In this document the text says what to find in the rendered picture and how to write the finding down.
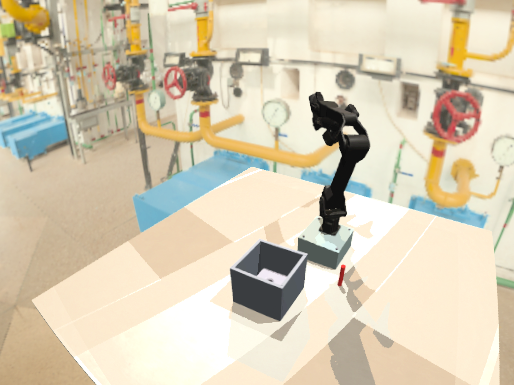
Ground red peg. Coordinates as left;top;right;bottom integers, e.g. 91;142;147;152
337;265;346;286

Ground white square plate with hole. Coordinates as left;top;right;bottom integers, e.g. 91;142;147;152
257;269;287;285

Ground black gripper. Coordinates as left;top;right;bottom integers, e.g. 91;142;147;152
322;104;360;146

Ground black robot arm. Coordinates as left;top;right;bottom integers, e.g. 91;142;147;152
309;92;371;236

